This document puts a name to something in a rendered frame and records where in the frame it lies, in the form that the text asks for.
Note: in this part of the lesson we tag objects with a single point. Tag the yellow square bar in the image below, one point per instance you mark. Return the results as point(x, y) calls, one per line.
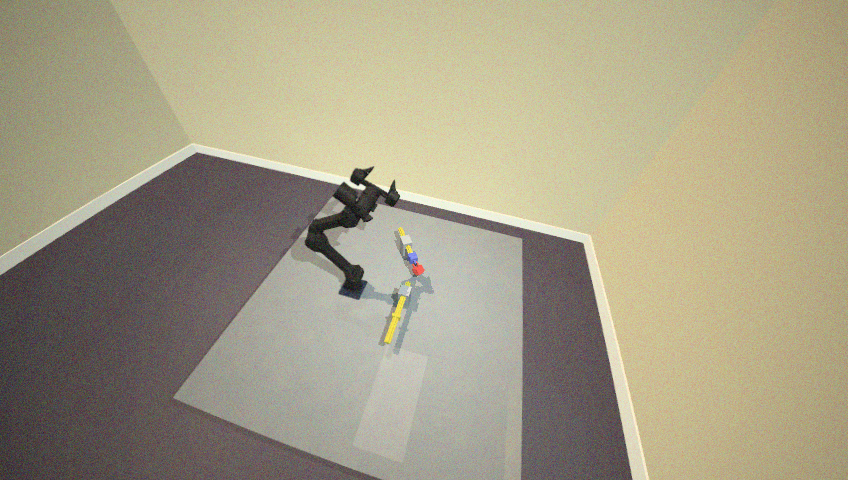
point(404, 297)

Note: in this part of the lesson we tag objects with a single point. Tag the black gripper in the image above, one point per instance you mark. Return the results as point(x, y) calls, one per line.
point(371, 190)

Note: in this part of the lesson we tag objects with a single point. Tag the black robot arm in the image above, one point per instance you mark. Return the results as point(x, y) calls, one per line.
point(349, 217)

